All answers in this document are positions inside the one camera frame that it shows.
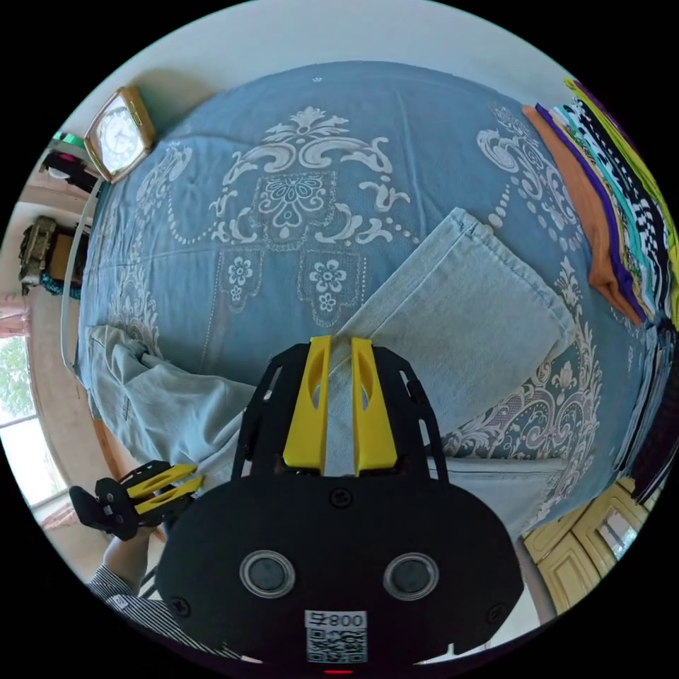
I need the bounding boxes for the light blue jeans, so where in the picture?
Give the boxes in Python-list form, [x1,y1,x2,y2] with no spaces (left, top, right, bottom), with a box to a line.
[74,207,578,538]

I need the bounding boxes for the window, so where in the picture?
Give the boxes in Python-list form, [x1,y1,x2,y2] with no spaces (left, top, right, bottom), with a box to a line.
[0,332,60,511]

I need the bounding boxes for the pile of colourful clothes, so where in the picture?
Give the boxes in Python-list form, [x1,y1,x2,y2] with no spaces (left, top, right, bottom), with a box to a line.
[521,76,679,327]

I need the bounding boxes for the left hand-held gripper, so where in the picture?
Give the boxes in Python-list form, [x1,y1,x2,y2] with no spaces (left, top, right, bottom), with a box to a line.
[69,460,206,542]

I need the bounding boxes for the person's left hand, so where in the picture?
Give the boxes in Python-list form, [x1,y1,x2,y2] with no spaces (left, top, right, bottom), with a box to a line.
[103,523,166,588]

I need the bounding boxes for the bed with blue printed sheet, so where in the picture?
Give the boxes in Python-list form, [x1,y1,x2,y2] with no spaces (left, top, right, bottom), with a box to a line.
[74,60,671,538]

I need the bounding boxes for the gold framed clock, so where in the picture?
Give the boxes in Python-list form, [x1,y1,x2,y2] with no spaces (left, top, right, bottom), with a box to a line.
[83,86,157,185]

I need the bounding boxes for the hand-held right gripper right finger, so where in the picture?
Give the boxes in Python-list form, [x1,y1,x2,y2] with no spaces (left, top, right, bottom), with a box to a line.
[351,339,398,476]

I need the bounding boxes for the wall shelf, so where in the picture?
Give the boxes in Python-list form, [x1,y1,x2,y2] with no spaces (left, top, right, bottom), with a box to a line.
[16,129,105,301]

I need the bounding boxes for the person's left forearm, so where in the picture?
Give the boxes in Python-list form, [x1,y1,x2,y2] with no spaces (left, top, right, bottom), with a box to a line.
[86,564,243,662]

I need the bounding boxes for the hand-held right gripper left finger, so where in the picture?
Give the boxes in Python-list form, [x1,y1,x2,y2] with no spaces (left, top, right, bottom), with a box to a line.
[282,335,332,474]

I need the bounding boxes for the pile of dark clothes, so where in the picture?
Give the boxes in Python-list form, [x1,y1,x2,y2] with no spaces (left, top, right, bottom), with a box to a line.
[617,318,679,506]

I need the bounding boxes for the cream cupboard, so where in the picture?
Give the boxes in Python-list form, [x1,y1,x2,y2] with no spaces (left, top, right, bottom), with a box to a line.
[521,479,652,620]

